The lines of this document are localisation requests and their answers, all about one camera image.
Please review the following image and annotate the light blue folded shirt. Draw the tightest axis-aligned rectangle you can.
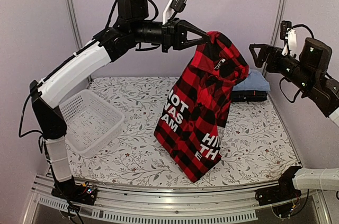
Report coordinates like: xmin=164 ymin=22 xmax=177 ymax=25
xmin=233 ymin=69 xmax=271 ymax=92

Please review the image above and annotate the right aluminium post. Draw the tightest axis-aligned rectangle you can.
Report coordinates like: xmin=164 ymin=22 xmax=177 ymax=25
xmin=261 ymin=0 xmax=291 ymax=76

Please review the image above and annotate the aluminium front rail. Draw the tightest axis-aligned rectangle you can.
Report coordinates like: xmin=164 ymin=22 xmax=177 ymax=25
xmin=22 ymin=175 xmax=334 ymax=223

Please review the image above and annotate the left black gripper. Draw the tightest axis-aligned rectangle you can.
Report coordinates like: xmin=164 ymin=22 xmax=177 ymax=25
xmin=131 ymin=17 xmax=211 ymax=52

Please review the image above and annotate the white plastic basket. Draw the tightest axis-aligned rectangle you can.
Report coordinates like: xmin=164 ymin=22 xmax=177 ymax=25
xmin=59 ymin=89 xmax=125 ymax=158

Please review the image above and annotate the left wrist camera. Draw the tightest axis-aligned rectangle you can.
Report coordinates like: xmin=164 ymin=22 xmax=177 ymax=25
xmin=162 ymin=0 xmax=187 ymax=25

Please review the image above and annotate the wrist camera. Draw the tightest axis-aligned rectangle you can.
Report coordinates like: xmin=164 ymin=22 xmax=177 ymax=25
xmin=280 ymin=20 xmax=297 ymax=56
xmin=162 ymin=0 xmax=187 ymax=25

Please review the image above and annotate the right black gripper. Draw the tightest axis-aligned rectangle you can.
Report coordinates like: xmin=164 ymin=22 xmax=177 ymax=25
xmin=248 ymin=44 xmax=313 ymax=93

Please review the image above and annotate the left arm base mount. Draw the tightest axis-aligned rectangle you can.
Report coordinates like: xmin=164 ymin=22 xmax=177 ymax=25
xmin=51 ymin=180 xmax=97 ymax=205

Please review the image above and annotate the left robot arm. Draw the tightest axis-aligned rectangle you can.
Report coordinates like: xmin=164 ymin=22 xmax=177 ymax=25
xmin=26 ymin=0 xmax=209 ymax=200

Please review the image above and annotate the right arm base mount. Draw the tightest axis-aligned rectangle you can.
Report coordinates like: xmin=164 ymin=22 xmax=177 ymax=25
xmin=255 ymin=166 xmax=302 ymax=218

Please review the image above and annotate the red black plaid shirt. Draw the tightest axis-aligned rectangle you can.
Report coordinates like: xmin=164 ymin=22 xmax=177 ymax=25
xmin=154 ymin=31 xmax=249 ymax=183

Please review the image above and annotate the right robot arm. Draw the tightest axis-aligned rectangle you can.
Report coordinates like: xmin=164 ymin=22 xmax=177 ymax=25
xmin=249 ymin=38 xmax=338 ymax=201

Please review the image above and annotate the aluminium post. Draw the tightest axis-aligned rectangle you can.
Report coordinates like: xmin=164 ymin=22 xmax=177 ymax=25
xmin=60 ymin=0 xmax=93 ymax=83
xmin=261 ymin=0 xmax=291 ymax=76

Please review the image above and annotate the floral table cloth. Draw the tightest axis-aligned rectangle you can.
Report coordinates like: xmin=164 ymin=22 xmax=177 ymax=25
xmin=68 ymin=77 xmax=300 ymax=189

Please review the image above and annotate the left aluminium post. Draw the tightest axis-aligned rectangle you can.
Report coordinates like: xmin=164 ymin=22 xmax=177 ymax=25
xmin=60 ymin=0 xmax=93 ymax=83

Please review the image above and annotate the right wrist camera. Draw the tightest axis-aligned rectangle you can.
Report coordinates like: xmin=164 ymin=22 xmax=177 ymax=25
xmin=280 ymin=20 xmax=297 ymax=56

